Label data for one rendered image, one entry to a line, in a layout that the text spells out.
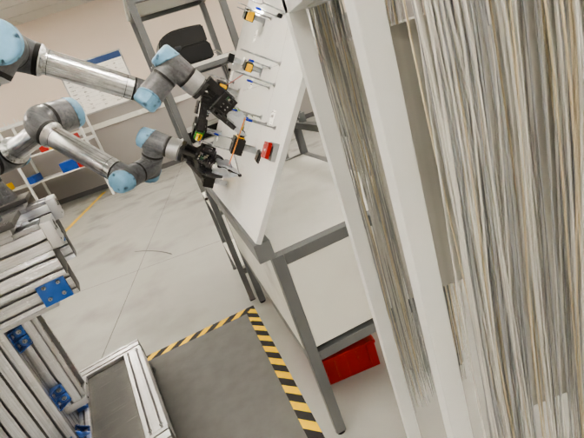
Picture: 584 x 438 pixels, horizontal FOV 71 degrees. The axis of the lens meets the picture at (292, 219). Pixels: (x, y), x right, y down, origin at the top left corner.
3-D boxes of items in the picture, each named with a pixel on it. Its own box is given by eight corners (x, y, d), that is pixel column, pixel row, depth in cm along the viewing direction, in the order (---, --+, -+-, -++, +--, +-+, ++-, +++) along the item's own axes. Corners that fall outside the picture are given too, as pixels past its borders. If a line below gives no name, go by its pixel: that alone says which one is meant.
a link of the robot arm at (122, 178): (3, 104, 134) (129, 175, 130) (32, 98, 143) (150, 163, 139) (4, 136, 140) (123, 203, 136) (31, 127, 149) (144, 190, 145)
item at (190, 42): (163, 74, 221) (148, 36, 215) (160, 76, 243) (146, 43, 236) (215, 56, 229) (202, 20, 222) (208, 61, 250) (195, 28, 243)
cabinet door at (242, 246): (262, 287, 195) (234, 214, 181) (238, 249, 245) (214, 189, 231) (266, 285, 196) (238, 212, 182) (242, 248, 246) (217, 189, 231)
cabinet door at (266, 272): (301, 350, 145) (266, 256, 131) (262, 288, 195) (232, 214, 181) (308, 347, 146) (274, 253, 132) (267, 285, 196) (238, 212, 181)
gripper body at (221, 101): (239, 104, 132) (210, 77, 125) (222, 124, 133) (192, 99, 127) (235, 99, 138) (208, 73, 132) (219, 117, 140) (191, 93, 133)
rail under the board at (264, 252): (260, 264, 127) (253, 247, 124) (207, 190, 234) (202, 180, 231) (276, 257, 128) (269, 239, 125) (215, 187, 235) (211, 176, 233)
